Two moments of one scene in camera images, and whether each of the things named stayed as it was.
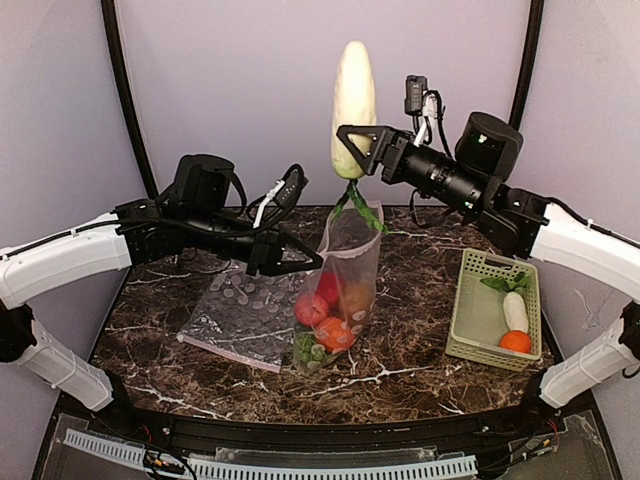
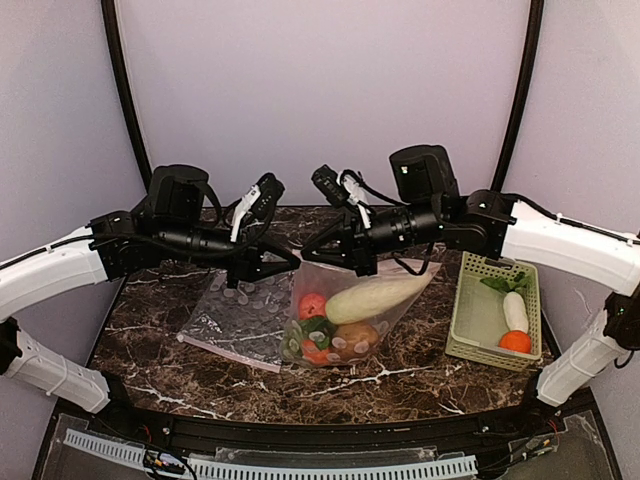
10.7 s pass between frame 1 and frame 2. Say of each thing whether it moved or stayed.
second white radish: stayed
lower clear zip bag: stayed
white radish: moved
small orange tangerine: stayed
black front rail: stayed
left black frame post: stayed
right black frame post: stayed
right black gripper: moved
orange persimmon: moved
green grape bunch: moved
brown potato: moved
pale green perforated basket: stayed
